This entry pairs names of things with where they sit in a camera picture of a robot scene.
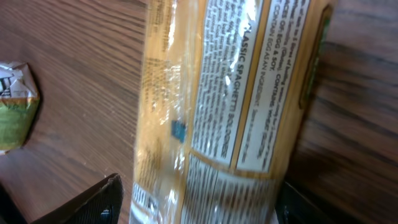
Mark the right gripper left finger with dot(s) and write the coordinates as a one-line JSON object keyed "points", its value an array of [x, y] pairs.
{"points": [[101, 203]]}

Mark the orange spaghetti packet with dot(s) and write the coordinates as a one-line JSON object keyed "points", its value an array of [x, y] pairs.
{"points": [[223, 91]]}

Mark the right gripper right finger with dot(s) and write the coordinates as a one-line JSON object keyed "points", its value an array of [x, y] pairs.
{"points": [[295, 206]]}

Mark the green snack pouch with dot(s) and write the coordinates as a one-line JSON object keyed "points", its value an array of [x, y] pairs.
{"points": [[19, 102]]}

